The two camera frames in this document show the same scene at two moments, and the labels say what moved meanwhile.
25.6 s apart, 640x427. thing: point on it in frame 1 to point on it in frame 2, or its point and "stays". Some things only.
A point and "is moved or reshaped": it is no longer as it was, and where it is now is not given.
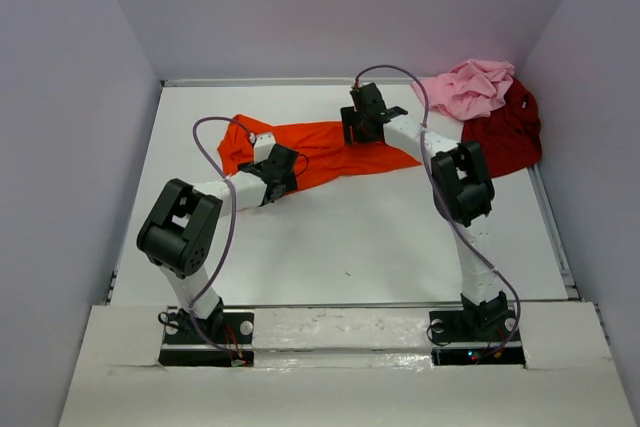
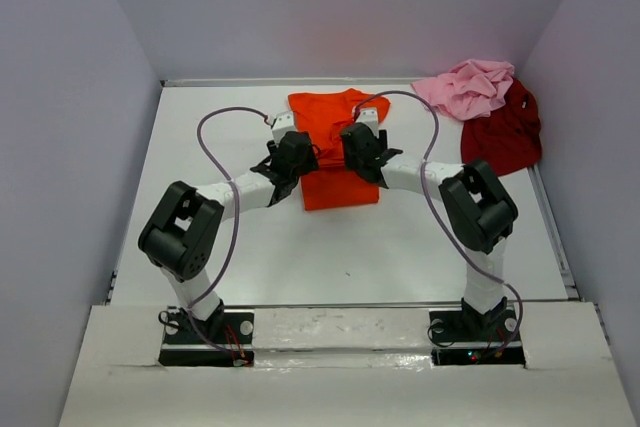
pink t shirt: (471, 90) stays
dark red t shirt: (510, 137) stays
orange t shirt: (322, 147) is moved or reshaped
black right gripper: (350, 117) to (383, 142)
